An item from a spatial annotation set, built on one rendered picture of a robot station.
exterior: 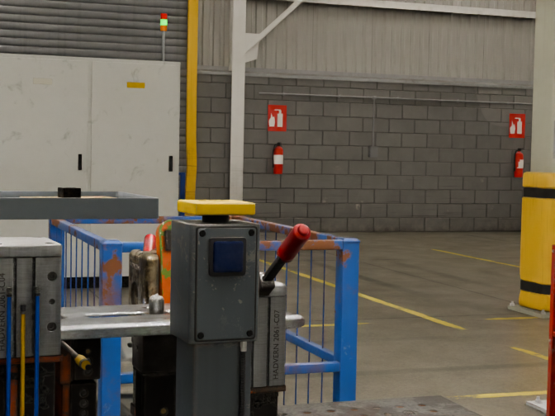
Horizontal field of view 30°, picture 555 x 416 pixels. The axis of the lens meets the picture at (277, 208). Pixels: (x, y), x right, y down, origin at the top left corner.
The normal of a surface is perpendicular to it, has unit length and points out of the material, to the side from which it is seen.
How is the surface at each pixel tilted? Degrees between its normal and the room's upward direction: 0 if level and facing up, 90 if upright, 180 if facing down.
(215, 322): 90
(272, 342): 90
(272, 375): 90
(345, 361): 90
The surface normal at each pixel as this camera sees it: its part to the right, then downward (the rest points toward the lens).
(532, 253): -0.94, 0.00
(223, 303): 0.39, 0.06
